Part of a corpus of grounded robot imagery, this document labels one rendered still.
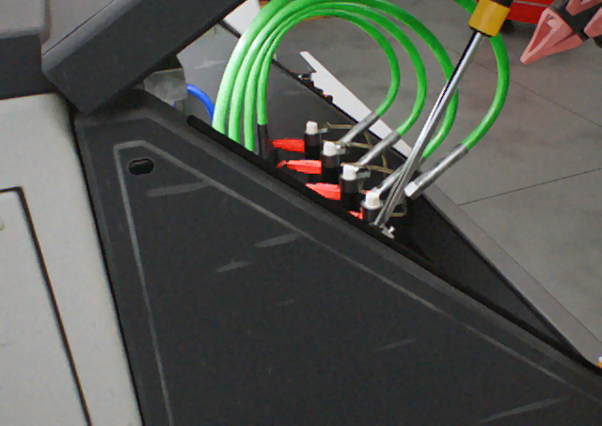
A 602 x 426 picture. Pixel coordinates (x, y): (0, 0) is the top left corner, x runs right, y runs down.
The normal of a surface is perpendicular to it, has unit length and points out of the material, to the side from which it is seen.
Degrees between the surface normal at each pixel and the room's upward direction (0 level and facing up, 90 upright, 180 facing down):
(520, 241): 0
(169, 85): 90
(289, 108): 90
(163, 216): 90
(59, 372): 90
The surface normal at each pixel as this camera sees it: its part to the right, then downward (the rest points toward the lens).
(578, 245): -0.04, -0.86
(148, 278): 0.31, 0.48
